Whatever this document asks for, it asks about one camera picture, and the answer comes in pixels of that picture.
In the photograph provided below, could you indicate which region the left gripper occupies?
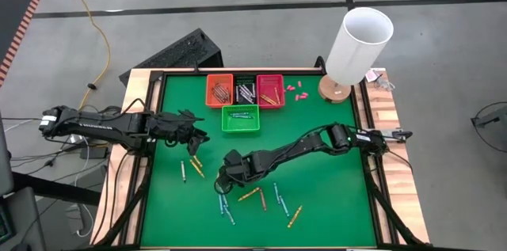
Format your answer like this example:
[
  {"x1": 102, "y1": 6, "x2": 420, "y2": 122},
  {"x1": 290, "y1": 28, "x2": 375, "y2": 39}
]
[{"x1": 158, "y1": 110, "x2": 210, "y2": 156}]

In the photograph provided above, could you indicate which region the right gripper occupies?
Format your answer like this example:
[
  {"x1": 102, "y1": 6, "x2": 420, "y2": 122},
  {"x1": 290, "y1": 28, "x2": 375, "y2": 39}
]
[{"x1": 215, "y1": 150, "x2": 276, "y2": 196}]

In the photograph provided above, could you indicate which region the green plastic basket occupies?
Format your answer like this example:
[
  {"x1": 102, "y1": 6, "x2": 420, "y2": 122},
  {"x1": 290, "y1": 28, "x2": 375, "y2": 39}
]
[{"x1": 220, "y1": 104, "x2": 261, "y2": 132}]

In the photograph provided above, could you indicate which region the orange plastic basket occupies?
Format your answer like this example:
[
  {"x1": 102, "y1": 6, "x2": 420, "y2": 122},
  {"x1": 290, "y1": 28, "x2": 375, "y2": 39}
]
[{"x1": 205, "y1": 73, "x2": 234, "y2": 108}]

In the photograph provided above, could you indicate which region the black plastic basket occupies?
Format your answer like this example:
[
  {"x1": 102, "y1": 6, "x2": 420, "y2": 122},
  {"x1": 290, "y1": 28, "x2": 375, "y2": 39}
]
[{"x1": 233, "y1": 74, "x2": 257, "y2": 105}]

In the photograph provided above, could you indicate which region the black perforated crate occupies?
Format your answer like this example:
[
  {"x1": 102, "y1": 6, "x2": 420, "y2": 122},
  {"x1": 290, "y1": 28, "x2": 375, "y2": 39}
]
[{"x1": 118, "y1": 28, "x2": 224, "y2": 87}]

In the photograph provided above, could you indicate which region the red plastic basket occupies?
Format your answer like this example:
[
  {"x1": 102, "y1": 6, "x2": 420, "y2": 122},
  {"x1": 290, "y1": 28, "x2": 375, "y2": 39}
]
[{"x1": 256, "y1": 74, "x2": 286, "y2": 109}]

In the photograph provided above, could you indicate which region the green table mat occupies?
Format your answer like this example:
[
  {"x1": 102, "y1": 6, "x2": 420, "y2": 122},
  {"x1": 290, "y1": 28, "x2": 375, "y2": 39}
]
[{"x1": 140, "y1": 73, "x2": 378, "y2": 248}]

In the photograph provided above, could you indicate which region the black floor beam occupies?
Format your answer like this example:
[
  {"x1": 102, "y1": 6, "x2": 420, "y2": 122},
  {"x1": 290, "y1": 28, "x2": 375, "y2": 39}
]
[{"x1": 11, "y1": 170, "x2": 102, "y2": 207}]

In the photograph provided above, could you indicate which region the white shade table lamp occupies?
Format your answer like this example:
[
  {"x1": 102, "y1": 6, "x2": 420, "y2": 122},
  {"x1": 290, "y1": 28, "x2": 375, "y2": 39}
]
[{"x1": 318, "y1": 6, "x2": 395, "y2": 105}]

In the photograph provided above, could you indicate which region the small pink white card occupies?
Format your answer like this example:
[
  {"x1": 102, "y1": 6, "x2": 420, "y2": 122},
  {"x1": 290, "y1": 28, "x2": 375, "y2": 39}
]
[{"x1": 364, "y1": 68, "x2": 383, "y2": 83}]

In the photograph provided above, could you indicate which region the grey cabinet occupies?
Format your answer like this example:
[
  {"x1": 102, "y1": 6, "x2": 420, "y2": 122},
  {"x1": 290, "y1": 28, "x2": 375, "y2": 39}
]
[{"x1": 0, "y1": 186, "x2": 47, "y2": 251}]

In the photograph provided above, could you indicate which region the clear plastic bag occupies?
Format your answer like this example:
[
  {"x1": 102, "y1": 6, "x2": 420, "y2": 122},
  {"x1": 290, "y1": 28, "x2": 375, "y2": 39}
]
[{"x1": 374, "y1": 74, "x2": 396, "y2": 93}]

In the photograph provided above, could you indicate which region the grey upright panel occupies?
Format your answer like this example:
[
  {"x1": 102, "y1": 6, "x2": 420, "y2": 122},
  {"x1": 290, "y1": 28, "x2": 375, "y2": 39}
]
[{"x1": 0, "y1": 114, "x2": 15, "y2": 196}]

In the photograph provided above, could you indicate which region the black mat orange striped edge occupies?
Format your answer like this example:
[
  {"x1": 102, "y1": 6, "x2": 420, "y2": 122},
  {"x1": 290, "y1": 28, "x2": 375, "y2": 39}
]
[{"x1": 0, "y1": 0, "x2": 42, "y2": 88}]

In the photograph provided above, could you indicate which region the yellow extension cable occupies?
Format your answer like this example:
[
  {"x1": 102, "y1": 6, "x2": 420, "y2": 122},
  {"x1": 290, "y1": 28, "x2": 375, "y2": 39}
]
[{"x1": 56, "y1": 0, "x2": 112, "y2": 112}]

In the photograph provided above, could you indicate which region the black metal table frame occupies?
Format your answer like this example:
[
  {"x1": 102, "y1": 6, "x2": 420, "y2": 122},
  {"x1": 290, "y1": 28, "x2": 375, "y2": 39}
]
[{"x1": 90, "y1": 55, "x2": 431, "y2": 251}]

